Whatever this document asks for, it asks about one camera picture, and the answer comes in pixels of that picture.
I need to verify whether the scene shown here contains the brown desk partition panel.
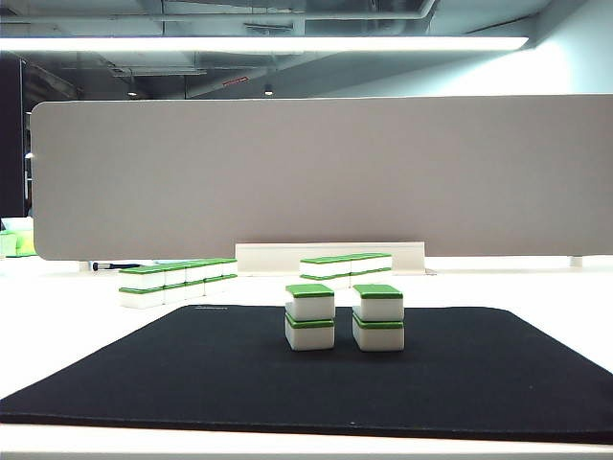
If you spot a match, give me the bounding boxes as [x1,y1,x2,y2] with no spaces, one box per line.
[29,93,613,263]

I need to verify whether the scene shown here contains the black table mat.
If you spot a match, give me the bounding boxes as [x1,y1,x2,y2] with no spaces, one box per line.
[0,305,613,446]

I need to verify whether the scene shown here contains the bright green object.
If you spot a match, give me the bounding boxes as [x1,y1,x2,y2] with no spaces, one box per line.
[15,229,36,256]

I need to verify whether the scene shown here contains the grey ceiling duct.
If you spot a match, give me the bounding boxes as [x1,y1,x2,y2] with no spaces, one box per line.
[160,0,438,35]

